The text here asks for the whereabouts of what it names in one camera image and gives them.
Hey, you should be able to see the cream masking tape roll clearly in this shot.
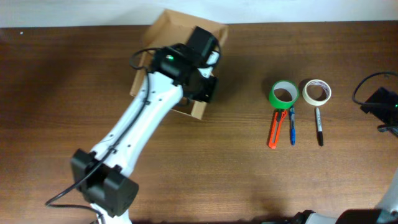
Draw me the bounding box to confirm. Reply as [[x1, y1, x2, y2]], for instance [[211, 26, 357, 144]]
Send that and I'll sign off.
[[302, 79, 332, 106]]

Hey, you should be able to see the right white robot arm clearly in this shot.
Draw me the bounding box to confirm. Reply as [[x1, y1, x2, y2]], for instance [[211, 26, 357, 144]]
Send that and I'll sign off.
[[290, 87, 397, 224]]

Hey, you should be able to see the green tape roll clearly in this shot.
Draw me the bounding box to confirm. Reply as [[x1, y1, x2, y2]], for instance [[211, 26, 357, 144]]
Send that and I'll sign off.
[[269, 80, 299, 110]]

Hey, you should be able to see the brown cardboard box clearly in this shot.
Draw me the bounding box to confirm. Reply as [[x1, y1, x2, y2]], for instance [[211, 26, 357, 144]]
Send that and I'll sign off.
[[130, 9, 228, 119]]

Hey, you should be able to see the right black cable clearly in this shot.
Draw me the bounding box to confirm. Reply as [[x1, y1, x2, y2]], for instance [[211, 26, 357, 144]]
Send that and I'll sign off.
[[351, 71, 398, 110]]

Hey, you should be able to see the left black cable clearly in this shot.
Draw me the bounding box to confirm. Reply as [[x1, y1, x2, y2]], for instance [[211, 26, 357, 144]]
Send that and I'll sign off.
[[45, 47, 162, 224]]

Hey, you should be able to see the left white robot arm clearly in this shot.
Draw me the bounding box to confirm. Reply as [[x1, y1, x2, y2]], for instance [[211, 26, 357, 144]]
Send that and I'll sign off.
[[71, 27, 221, 223]]

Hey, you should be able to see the orange utility knife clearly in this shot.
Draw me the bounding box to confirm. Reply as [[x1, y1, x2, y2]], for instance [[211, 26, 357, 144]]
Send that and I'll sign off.
[[268, 109, 288, 149]]

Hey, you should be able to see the black marker pen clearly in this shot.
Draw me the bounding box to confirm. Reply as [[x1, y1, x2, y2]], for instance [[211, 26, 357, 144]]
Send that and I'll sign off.
[[315, 108, 324, 146]]

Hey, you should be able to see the blue pen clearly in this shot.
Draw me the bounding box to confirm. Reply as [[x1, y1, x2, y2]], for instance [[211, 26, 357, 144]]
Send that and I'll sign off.
[[289, 105, 296, 146]]

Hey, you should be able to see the black cable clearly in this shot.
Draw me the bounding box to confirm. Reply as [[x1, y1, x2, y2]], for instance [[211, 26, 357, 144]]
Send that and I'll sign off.
[[45, 47, 162, 224], [351, 71, 398, 110]]

